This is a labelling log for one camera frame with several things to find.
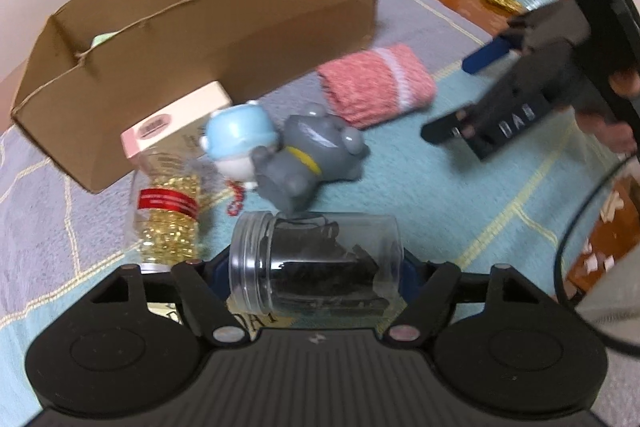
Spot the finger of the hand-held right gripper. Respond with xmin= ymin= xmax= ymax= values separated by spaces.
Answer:
xmin=421 ymin=97 xmax=493 ymax=144
xmin=462 ymin=2 xmax=591 ymax=74

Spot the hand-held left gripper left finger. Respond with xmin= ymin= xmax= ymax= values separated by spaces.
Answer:
xmin=87 ymin=252 xmax=248 ymax=348

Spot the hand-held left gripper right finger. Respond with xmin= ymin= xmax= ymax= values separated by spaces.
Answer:
xmin=385 ymin=252 xmax=556 ymax=348

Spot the grey-lidded jar of dark pieces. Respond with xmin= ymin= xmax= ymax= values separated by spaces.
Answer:
xmin=227 ymin=209 xmax=405 ymax=319

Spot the brown cardboard box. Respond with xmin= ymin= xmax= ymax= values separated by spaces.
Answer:
xmin=11 ymin=0 xmax=383 ymax=194

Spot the person's right hand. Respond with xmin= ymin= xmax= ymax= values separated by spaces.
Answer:
xmin=575 ymin=67 xmax=640 ymax=154

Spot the blue checked blanket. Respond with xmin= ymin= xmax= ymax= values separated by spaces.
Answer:
xmin=0 ymin=0 xmax=621 ymax=408

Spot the pink folded towel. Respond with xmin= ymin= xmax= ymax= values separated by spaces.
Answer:
xmin=316 ymin=43 xmax=437 ymax=130

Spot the bottle of golden capsules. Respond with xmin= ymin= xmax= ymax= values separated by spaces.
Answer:
xmin=129 ymin=142 xmax=221 ymax=273

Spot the grey toy figure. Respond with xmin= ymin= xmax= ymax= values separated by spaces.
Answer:
xmin=250 ymin=103 xmax=371 ymax=214

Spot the light blue toy figure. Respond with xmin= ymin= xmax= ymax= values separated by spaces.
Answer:
xmin=200 ymin=101 xmax=278 ymax=190

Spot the small pink and cream box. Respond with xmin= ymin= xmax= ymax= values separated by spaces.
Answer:
xmin=120 ymin=81 xmax=233 ymax=162

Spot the grey cloth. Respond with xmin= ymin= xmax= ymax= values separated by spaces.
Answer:
xmin=575 ymin=252 xmax=640 ymax=343

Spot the red bead chain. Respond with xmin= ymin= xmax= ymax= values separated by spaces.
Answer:
xmin=225 ymin=179 xmax=248 ymax=218

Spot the black cable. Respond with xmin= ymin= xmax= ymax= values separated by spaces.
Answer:
xmin=552 ymin=149 xmax=640 ymax=355

